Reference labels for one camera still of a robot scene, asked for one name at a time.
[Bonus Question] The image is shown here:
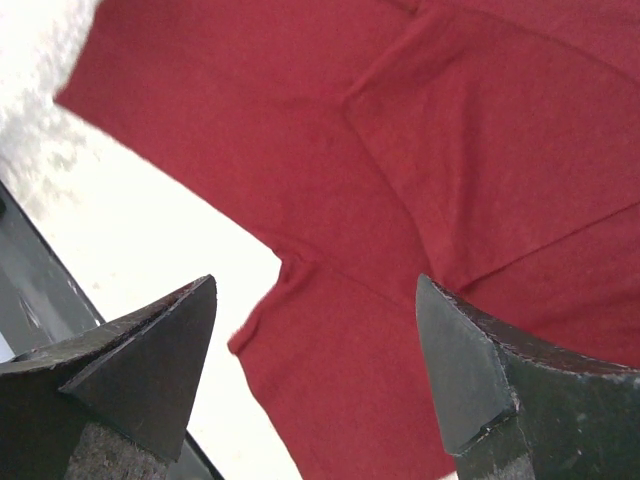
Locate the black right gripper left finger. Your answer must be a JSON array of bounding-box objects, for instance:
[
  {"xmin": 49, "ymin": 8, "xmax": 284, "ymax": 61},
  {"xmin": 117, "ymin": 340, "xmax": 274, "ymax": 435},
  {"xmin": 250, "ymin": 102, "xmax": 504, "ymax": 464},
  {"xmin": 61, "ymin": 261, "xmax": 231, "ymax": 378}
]
[{"xmin": 1, "ymin": 275, "xmax": 217, "ymax": 479}]

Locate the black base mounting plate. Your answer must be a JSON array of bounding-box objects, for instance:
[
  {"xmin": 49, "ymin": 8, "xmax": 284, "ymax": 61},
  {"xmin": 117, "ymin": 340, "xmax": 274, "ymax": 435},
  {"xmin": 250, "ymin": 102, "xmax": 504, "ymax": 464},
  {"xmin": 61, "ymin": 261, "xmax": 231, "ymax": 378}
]
[{"xmin": 1, "ymin": 191, "xmax": 219, "ymax": 479}]

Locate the dark red t-shirt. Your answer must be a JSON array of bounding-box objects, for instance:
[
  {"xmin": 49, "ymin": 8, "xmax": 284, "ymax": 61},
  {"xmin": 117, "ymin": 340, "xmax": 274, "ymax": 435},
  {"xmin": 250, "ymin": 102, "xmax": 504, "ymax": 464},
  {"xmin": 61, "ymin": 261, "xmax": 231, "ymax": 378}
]
[{"xmin": 56, "ymin": 1, "xmax": 639, "ymax": 479}]

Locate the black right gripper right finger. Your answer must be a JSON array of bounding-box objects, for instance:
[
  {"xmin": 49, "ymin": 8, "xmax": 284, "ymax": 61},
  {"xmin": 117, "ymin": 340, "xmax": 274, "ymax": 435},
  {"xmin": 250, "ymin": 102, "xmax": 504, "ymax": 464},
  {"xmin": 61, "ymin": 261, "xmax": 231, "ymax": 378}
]
[{"xmin": 416, "ymin": 275, "xmax": 639, "ymax": 479}]

